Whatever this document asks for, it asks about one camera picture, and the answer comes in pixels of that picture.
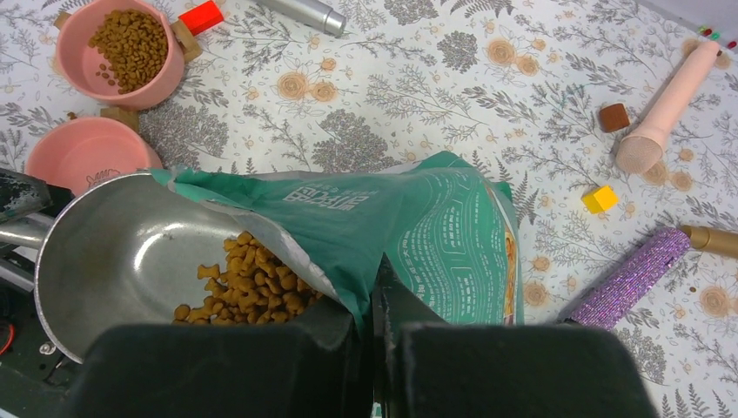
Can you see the kibble in cat bowl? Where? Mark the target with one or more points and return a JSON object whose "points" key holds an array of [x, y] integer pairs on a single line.
{"points": [[134, 44]]}

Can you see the purple glitter microphone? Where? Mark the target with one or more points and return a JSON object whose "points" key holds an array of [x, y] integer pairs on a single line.
{"points": [[608, 301]]}

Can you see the floral table mat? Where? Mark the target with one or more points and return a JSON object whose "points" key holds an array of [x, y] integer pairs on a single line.
{"points": [[513, 87]]}

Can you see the metal scissors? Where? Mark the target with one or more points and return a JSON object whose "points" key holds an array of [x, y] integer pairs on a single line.
{"points": [[126, 253]]}

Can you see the silver microphone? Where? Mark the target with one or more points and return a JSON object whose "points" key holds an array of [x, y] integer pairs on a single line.
{"points": [[313, 13]]}

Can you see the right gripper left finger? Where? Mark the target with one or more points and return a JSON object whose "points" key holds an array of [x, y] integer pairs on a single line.
{"points": [[307, 367]]}

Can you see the pink scoop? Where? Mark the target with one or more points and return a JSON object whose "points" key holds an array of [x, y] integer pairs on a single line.
{"points": [[82, 66]]}

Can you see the pink cylinder toy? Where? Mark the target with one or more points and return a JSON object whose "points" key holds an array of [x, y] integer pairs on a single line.
{"points": [[645, 145]]}

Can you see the brown small block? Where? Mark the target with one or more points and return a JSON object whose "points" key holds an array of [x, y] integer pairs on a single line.
{"points": [[613, 118]]}

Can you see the gold microphone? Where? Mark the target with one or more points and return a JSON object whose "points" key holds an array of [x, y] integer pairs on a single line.
{"points": [[711, 240]]}

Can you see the pink pet bowl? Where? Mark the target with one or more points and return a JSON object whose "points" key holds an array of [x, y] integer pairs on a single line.
{"points": [[86, 151]]}

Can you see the orange red block near bowl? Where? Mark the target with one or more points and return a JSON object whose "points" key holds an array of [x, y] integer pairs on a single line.
{"points": [[202, 17]]}

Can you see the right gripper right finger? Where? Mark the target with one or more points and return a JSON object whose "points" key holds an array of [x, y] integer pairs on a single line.
{"points": [[426, 367]]}

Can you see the green silver pet food bag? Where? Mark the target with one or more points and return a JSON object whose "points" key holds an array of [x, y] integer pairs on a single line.
{"points": [[449, 234]]}

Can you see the yellow small block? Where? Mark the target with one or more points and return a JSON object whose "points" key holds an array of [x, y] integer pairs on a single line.
{"points": [[600, 200]]}

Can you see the kibble in scoop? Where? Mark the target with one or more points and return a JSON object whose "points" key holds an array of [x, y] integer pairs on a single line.
{"points": [[253, 287]]}

